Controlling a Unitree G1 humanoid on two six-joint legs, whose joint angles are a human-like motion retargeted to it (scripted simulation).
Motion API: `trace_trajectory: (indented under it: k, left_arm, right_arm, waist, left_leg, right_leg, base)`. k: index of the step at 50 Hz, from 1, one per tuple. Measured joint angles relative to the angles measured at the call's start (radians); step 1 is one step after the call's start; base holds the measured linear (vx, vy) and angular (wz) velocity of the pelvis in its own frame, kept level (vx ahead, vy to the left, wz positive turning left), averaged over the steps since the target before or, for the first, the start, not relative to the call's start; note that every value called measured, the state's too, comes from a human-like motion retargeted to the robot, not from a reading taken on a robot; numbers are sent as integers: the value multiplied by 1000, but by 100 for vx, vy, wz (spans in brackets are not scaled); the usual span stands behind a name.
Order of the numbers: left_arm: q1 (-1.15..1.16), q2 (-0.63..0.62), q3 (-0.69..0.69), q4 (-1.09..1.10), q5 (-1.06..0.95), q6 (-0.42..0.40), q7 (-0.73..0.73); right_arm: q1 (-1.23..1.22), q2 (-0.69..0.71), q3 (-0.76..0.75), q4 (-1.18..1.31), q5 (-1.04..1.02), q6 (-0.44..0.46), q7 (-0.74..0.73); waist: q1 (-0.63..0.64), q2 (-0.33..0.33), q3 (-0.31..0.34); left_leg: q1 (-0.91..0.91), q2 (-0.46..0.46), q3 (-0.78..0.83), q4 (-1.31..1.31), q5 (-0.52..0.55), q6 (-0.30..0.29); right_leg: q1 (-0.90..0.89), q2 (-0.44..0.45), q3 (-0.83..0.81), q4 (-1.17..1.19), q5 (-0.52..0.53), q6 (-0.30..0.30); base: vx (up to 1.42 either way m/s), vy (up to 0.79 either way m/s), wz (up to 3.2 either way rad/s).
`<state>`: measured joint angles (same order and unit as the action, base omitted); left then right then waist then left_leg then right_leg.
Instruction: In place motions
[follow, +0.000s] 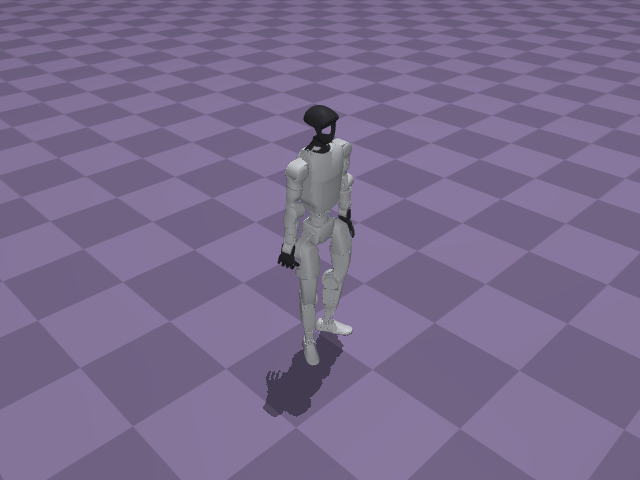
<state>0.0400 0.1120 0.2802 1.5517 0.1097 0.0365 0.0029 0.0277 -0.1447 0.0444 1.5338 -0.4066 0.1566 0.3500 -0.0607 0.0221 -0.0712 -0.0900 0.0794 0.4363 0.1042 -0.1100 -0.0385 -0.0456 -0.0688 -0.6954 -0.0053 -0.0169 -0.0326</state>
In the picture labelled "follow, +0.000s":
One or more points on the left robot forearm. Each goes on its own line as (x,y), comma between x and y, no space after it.
(344,202)

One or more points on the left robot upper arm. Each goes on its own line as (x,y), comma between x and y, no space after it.
(347,179)

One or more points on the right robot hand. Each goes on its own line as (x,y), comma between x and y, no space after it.
(288,259)

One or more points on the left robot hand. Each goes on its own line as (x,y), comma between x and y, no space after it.
(349,223)

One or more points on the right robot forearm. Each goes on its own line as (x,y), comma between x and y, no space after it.
(291,230)

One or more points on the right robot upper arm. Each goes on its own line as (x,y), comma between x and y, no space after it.
(296,172)

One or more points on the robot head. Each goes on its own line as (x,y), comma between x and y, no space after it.
(320,117)

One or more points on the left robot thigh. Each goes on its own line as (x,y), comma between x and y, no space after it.
(340,251)

